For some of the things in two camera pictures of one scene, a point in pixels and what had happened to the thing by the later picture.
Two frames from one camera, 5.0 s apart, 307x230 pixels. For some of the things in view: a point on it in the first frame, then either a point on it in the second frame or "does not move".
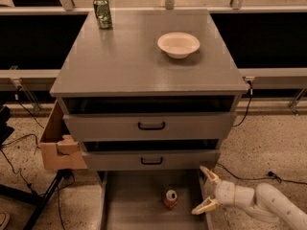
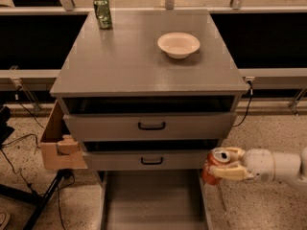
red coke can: [171, 199] to [217, 156]
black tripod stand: [39, 201] does not move
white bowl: [178, 45] does not move
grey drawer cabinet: [149, 90] does not move
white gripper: [225, 193] to [259, 164]
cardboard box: [61, 150] does not move
